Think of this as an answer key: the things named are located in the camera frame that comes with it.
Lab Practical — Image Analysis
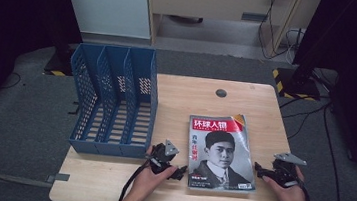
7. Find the person's right hand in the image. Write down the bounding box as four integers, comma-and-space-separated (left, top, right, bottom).
258, 162, 314, 201

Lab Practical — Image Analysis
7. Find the black socket cable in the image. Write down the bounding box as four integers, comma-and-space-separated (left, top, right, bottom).
254, 0, 309, 64

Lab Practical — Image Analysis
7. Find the blue file rack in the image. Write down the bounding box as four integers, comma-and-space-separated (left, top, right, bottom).
61, 39, 165, 161

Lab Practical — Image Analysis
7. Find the black curtain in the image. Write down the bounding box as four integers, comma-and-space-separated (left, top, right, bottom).
0, 0, 87, 144
280, 0, 357, 191

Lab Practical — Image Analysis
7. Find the white cabinet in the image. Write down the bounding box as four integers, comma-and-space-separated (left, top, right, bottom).
54, 0, 156, 41

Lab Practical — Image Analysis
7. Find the wooden desk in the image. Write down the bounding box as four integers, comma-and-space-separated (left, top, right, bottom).
138, 0, 323, 63

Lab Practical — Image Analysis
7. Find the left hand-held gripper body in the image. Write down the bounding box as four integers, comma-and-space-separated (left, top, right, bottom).
147, 137, 183, 178

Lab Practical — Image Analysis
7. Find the grey desk handle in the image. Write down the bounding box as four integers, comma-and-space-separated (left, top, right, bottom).
240, 11, 269, 23

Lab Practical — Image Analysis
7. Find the person's left hand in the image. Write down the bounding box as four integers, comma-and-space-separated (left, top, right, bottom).
130, 143, 181, 201

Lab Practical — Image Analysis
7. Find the grey tape piece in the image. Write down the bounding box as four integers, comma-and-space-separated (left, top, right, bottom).
46, 171, 71, 186

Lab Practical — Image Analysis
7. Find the portrait cover magazine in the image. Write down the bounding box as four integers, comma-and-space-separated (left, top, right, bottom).
181, 108, 264, 196

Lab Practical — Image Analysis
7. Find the white floor cable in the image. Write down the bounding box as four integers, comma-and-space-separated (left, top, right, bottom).
282, 26, 307, 66

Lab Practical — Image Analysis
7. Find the striped black stand base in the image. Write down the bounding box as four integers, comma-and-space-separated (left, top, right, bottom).
269, 65, 324, 103
41, 40, 81, 79

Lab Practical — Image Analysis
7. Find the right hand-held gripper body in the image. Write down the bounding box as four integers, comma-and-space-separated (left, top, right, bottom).
268, 151, 309, 190

